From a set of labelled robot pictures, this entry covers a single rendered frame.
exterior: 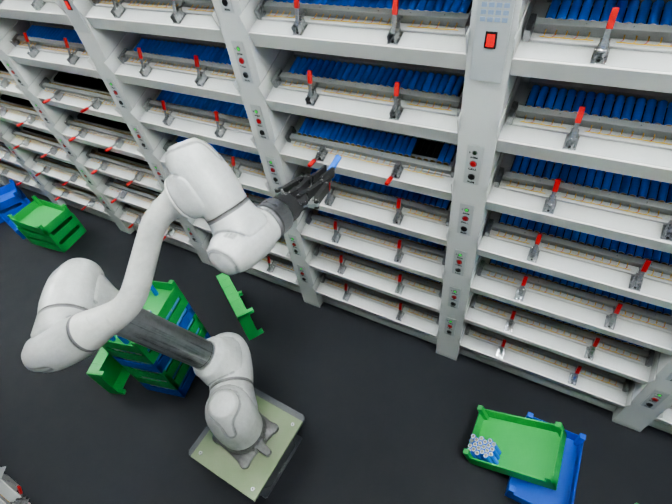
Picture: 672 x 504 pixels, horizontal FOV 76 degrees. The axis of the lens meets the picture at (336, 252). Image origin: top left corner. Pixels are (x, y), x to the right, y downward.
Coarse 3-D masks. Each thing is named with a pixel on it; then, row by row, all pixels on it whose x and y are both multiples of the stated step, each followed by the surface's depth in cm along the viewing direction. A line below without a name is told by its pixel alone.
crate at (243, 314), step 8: (224, 280) 209; (224, 288) 206; (232, 288) 205; (232, 296) 202; (232, 304) 198; (240, 304) 198; (240, 312) 195; (248, 312) 194; (240, 320) 195; (248, 320) 198; (248, 328) 202; (248, 336) 205; (256, 336) 208
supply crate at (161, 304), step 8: (160, 288) 183; (168, 288) 181; (176, 288) 177; (152, 296) 181; (160, 296) 180; (168, 296) 173; (176, 296) 178; (144, 304) 178; (152, 304) 178; (160, 304) 177; (168, 304) 173; (152, 312) 175; (160, 312) 169; (168, 312) 174; (104, 344) 165; (112, 344) 163; (120, 344) 161; (128, 344) 166; (136, 344) 158; (136, 352) 163; (144, 352) 162
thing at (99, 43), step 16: (80, 32) 152; (96, 32) 150; (112, 32) 155; (96, 48) 154; (112, 48) 156; (96, 64) 161; (112, 96) 171; (128, 96) 167; (128, 112) 173; (144, 128) 178; (192, 240) 232
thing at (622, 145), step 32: (512, 96) 105; (544, 96) 103; (576, 96) 102; (608, 96) 99; (640, 96) 97; (512, 128) 104; (544, 128) 101; (576, 128) 95; (608, 128) 97; (640, 128) 93; (576, 160) 99; (608, 160) 95; (640, 160) 92
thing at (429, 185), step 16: (288, 128) 147; (368, 128) 140; (288, 144) 147; (288, 160) 148; (304, 160) 143; (352, 160) 137; (368, 160) 135; (352, 176) 139; (368, 176) 134; (384, 176) 131; (400, 176) 130; (416, 176) 128; (432, 176) 127; (416, 192) 131; (432, 192) 127; (448, 192) 123
